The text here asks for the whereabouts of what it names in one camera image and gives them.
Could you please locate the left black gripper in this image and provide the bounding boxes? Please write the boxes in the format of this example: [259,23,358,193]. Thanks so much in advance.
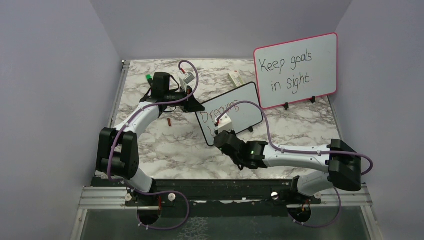
[165,85,205,114]

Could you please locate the black framed whiteboard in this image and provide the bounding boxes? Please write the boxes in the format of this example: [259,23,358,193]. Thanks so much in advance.
[195,82,264,147]

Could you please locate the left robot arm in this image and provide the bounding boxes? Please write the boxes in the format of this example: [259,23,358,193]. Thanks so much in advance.
[96,71,205,206]

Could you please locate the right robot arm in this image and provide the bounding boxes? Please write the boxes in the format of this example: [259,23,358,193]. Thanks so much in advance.
[213,131,363,204]

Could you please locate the white whiteboard eraser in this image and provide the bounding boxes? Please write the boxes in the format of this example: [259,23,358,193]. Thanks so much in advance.
[227,70,245,88]

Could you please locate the pink framed whiteboard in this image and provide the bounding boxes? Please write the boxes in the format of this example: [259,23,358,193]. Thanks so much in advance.
[253,32,338,109]

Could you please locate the green black highlighter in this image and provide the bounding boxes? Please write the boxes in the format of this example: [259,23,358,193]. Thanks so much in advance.
[146,74,153,84]

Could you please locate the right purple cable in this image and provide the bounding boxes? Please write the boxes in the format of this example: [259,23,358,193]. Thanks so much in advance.
[216,100,375,229]

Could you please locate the purple cable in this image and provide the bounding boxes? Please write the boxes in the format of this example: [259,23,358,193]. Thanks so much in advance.
[106,60,200,232]
[216,100,375,229]

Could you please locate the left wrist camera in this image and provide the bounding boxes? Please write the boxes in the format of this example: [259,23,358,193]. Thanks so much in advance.
[177,71,195,92]

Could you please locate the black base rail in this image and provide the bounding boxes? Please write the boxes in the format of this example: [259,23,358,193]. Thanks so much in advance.
[79,178,321,219]

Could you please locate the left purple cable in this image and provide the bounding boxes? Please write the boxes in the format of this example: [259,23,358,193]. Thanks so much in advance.
[106,60,200,232]

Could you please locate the aluminium side rail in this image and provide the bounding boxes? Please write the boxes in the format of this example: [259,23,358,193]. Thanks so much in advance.
[94,60,131,180]

